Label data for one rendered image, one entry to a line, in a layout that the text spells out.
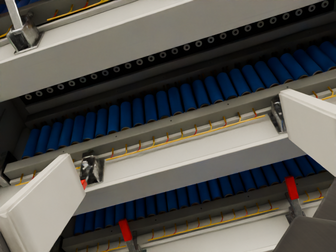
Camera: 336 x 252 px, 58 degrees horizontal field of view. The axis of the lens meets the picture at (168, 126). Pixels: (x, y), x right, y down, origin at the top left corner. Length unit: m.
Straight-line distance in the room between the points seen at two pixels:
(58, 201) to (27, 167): 0.32
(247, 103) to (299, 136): 0.26
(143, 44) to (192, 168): 0.17
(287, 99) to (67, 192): 0.13
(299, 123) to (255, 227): 0.39
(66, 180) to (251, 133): 0.28
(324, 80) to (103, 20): 0.29
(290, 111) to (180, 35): 0.20
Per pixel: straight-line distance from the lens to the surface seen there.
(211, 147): 0.41
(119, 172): 0.42
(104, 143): 0.44
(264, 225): 0.54
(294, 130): 0.18
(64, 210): 0.18
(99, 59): 0.36
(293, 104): 0.16
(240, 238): 0.53
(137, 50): 0.35
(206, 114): 0.42
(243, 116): 0.43
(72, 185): 0.19
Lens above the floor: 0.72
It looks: 25 degrees down
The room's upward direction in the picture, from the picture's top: 19 degrees counter-clockwise
